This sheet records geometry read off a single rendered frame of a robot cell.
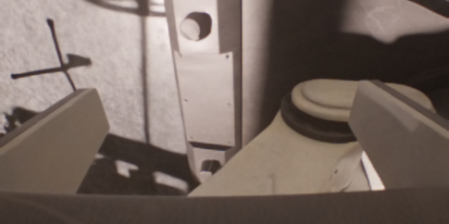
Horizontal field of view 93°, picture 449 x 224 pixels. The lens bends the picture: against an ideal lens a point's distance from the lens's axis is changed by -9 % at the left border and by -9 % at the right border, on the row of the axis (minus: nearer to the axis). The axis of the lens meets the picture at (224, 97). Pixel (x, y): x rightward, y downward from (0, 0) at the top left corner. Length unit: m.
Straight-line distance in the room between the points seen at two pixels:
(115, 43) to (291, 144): 0.64
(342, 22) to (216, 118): 0.32
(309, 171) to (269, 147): 0.06
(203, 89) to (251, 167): 0.26
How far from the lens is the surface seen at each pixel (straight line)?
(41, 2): 0.97
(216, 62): 0.47
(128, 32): 0.77
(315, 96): 0.36
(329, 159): 0.33
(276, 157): 0.31
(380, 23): 0.49
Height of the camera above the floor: 0.61
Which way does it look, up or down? 57 degrees down
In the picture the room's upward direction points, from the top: 157 degrees counter-clockwise
